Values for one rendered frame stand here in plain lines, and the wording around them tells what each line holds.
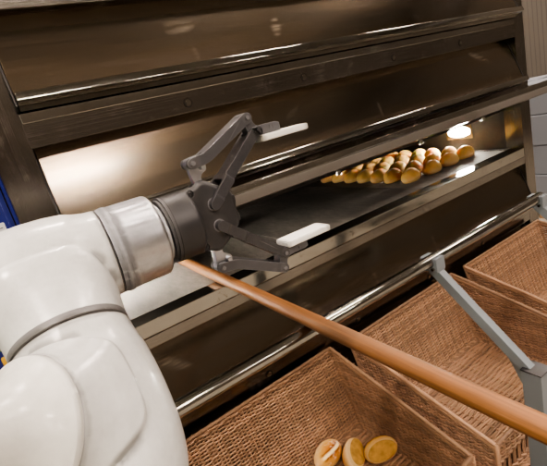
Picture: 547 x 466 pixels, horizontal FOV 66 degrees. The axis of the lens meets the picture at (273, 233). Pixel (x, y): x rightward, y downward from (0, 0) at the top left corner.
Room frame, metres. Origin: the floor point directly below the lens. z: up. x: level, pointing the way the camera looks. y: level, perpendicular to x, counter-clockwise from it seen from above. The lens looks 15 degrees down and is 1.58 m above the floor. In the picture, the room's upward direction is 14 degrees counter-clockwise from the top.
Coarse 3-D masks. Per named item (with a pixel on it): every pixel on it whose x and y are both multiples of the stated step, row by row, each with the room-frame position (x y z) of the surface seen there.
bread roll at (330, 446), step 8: (328, 440) 1.02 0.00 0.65; (336, 440) 1.03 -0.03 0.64; (320, 448) 1.00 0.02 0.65; (328, 448) 0.99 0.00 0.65; (336, 448) 0.99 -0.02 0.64; (320, 456) 0.98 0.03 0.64; (328, 456) 0.98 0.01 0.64; (336, 456) 0.98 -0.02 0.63; (320, 464) 0.97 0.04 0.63; (328, 464) 0.97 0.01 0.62
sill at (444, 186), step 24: (480, 168) 1.63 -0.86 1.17; (432, 192) 1.48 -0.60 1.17; (360, 216) 1.37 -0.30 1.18; (384, 216) 1.36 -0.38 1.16; (312, 240) 1.25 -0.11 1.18; (336, 240) 1.25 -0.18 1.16; (216, 288) 1.05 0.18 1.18; (168, 312) 0.98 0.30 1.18; (192, 312) 1.01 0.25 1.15; (144, 336) 0.95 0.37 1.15
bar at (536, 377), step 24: (504, 216) 1.06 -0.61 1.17; (456, 240) 0.98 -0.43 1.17; (432, 264) 0.91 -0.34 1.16; (384, 288) 0.84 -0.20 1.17; (456, 288) 0.88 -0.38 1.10; (336, 312) 0.78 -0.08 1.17; (480, 312) 0.84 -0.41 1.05; (288, 336) 0.73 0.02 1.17; (312, 336) 0.73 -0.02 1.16; (504, 336) 0.80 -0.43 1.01; (264, 360) 0.68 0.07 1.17; (528, 360) 0.76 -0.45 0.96; (216, 384) 0.64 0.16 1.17; (528, 384) 0.74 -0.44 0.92; (192, 408) 0.61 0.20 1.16
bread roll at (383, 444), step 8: (376, 440) 0.97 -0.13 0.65; (384, 440) 0.97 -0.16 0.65; (392, 440) 0.97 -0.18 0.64; (368, 448) 0.96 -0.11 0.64; (376, 448) 0.96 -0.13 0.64; (384, 448) 0.96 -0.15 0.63; (392, 448) 0.96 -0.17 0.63; (368, 456) 0.95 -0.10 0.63; (376, 456) 0.95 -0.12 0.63; (384, 456) 0.95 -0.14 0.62; (392, 456) 0.95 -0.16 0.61
